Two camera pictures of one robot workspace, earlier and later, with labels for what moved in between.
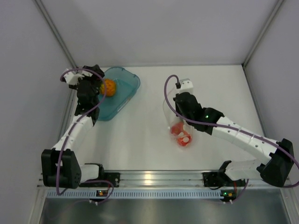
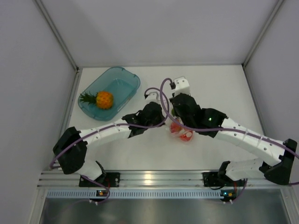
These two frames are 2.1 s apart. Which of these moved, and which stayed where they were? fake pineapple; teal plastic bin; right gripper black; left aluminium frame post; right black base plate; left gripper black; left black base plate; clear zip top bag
Moved: clear zip top bag; left gripper black; fake pineapple
Stayed: teal plastic bin; left black base plate; right black base plate; right gripper black; left aluminium frame post
